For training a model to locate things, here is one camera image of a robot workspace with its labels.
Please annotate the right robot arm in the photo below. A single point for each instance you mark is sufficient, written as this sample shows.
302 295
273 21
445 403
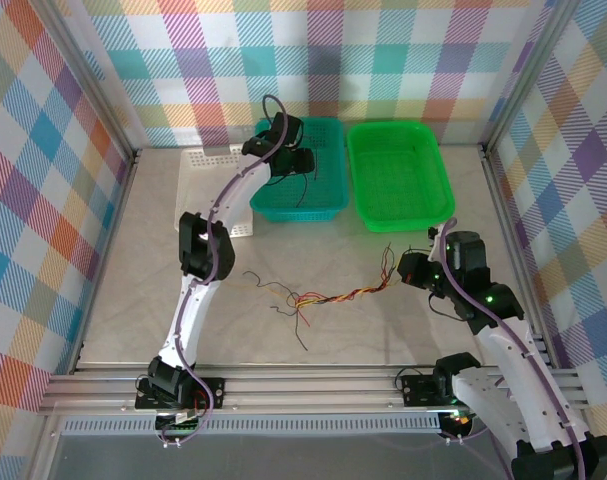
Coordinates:
513 350

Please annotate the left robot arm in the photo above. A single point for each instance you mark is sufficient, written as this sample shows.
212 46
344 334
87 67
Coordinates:
193 310

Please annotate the teal plastic basket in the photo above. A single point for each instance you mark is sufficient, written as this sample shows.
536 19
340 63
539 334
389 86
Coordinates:
328 190

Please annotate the green plastic basket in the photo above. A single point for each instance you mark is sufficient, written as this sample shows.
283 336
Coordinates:
403 175

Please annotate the white plastic basket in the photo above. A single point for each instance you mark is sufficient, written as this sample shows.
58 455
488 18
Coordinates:
198 170

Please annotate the aluminium side rail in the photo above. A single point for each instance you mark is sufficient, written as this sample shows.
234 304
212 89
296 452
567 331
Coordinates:
519 260
107 260

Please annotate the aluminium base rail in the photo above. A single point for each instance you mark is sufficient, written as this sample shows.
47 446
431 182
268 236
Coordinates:
308 387

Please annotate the aluminium frame post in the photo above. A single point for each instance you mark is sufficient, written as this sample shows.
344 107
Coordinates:
94 75
526 75

